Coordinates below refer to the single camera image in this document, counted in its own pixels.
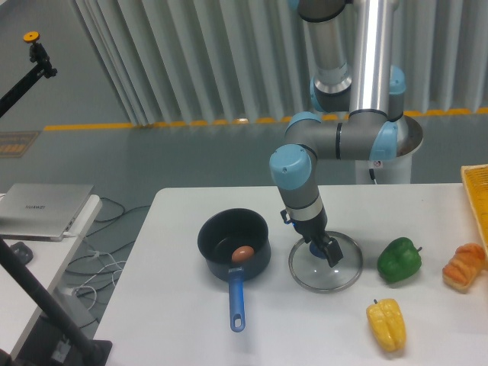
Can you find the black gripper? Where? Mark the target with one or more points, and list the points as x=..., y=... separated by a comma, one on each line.
x=314, y=230

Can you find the glass pot lid blue knob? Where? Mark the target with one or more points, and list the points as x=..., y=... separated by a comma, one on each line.
x=310, y=268

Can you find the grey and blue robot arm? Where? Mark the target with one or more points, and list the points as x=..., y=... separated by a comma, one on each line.
x=353, y=117

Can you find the brown egg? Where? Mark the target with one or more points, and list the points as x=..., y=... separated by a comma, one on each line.
x=242, y=254

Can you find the green bell pepper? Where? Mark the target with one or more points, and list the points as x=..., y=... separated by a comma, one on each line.
x=399, y=260

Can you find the yellow bell pepper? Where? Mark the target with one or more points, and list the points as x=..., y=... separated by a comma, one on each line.
x=387, y=324

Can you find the dark blue saucepan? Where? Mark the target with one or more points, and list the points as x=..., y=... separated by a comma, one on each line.
x=219, y=237

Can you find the orange croissant bread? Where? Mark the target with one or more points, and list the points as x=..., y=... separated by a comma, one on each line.
x=463, y=268

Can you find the yellow plastic basket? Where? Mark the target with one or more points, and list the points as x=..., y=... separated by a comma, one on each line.
x=474, y=178

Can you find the black tripod pole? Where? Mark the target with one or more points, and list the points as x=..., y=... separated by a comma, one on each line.
x=85, y=351

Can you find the silver laptop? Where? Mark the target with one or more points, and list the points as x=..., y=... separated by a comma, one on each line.
x=41, y=211

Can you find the black object on side table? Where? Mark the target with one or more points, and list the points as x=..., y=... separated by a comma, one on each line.
x=22, y=252

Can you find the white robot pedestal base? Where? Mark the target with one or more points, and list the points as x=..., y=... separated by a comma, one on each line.
x=398, y=170

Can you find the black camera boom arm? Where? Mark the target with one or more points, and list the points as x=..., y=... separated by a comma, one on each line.
x=42, y=68

